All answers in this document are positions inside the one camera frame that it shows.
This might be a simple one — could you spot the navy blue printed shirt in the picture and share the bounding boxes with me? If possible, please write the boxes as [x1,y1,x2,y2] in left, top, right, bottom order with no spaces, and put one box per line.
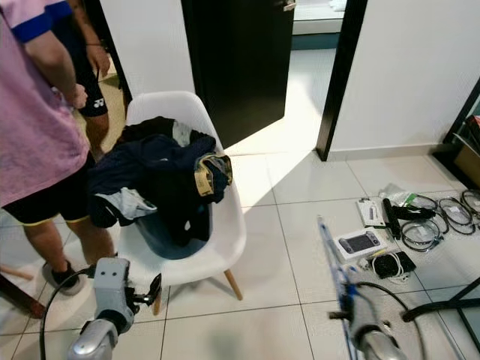
[88,133,233,230]

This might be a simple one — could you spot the blue plastic hanger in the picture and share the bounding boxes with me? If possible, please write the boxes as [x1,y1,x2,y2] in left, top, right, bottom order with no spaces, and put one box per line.
[316,216,357,320]

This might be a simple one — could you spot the blue denim jeans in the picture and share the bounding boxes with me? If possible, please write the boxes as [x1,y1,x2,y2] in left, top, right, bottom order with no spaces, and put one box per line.
[97,187,211,261]

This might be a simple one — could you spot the white chair wooden legs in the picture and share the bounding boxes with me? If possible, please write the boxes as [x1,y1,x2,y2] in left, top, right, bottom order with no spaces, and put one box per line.
[116,90,248,316]

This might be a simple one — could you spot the dark brown table leg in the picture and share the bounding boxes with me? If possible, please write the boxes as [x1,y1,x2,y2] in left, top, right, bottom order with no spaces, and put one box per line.
[0,262,46,320]

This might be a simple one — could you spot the person in pink shirt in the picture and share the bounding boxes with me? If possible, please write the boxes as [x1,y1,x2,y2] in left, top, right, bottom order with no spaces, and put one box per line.
[0,0,98,297]

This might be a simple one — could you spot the white adapter package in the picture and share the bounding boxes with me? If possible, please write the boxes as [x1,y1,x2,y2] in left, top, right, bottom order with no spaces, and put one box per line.
[356,197,387,228]

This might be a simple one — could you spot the black metal clothes rack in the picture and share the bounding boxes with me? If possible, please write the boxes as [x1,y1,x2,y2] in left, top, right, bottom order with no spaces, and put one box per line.
[401,274,480,360]

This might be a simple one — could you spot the red black product box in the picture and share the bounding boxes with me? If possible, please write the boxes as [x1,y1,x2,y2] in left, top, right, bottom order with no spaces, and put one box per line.
[461,114,480,151]

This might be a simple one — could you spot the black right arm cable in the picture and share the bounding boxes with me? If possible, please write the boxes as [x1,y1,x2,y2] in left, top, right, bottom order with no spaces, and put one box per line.
[341,281,430,360]

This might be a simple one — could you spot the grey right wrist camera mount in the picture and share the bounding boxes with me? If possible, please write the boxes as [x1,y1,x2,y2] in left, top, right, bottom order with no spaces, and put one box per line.
[345,289,391,338]

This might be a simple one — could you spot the black charger white cable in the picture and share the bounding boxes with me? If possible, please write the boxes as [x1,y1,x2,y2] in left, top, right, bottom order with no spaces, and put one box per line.
[371,250,419,280]

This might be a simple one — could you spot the black stick handle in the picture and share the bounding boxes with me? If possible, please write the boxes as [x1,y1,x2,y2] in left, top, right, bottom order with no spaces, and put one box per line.
[381,197,400,241]

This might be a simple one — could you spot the black door frame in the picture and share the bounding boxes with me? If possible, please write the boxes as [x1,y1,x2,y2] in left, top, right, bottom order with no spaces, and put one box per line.
[315,0,368,162]

